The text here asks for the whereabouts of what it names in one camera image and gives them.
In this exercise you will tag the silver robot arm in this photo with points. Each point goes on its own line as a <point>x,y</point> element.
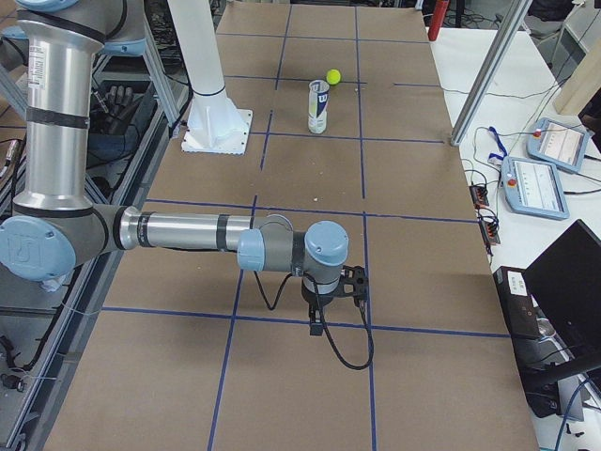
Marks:
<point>55,228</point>

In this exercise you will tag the far blue teach pendant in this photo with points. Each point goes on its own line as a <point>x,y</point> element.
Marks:
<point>554,142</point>

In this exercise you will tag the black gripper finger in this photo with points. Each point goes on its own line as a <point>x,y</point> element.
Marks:
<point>315,322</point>

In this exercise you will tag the near black orange connector box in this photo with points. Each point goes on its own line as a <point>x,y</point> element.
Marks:
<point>489,227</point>

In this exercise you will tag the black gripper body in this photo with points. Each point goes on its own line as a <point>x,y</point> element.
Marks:
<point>313,298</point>

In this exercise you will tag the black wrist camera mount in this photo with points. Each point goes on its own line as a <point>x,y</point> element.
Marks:
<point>354,283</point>

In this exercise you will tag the black orange connector box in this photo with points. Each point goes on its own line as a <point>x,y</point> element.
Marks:
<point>478,195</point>
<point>489,227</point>

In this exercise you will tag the yellow tennis ball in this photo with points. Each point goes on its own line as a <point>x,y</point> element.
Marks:
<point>333,77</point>

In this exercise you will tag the red fire extinguisher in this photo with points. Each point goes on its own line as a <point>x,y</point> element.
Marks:
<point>437,19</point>

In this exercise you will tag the near blue teach pendant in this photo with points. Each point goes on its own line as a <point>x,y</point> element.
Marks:
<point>533,188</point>

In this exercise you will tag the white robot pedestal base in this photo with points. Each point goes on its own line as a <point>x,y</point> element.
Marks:
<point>214,124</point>

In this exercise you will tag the blue teach pendant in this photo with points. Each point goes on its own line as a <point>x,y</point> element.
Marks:
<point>533,188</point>
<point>554,142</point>

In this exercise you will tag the far black orange connector box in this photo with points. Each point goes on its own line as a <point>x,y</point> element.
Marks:
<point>478,195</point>

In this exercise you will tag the clear tennis ball can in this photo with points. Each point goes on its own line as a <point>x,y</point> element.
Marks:
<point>319,93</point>

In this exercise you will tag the aluminium frame post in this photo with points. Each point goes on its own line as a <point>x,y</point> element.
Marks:
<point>496,52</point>

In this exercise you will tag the black computer box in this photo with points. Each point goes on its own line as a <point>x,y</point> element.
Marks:
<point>535,338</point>

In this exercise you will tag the black monitor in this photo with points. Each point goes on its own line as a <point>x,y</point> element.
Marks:
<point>565,282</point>

